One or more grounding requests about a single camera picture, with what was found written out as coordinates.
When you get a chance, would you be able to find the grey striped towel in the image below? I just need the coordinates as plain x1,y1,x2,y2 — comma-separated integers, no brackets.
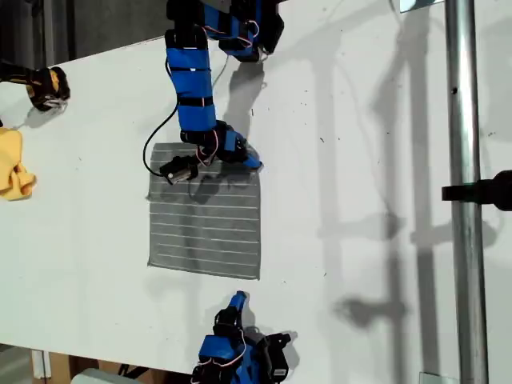
144,142,264,282

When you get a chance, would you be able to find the white plastic container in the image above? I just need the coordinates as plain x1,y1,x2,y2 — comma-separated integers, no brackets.
70,367,135,384

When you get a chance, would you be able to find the brown cardboard box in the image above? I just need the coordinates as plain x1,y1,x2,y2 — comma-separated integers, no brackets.
50,352,193,384

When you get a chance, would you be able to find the white table leg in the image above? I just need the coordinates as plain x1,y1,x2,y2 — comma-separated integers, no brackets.
30,350,52,379

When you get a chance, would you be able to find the black yellow power drill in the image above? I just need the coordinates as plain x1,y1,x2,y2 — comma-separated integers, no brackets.
0,58,72,113

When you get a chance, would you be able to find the yellow cloth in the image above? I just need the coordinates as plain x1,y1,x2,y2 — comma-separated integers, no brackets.
0,126,38,202

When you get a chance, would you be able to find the black clamp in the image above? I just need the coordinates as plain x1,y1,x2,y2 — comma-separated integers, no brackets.
441,170,512,212

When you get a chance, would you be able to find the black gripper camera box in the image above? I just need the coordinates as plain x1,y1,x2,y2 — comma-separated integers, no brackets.
262,331,292,381
159,155,200,185

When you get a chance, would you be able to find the black camera cable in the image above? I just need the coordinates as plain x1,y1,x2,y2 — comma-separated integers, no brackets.
142,99,180,177

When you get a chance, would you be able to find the steel post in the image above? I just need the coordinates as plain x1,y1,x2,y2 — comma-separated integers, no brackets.
444,0,491,384

